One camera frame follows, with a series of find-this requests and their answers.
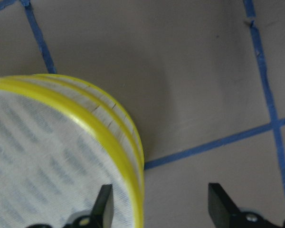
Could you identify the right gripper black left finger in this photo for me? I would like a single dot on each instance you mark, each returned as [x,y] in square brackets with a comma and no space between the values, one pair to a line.
[101,214]

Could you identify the yellow steamer basket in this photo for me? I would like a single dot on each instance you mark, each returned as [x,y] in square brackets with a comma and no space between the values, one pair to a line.
[61,140]

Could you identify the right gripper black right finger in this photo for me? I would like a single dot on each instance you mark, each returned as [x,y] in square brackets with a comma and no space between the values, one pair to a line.
[224,213]

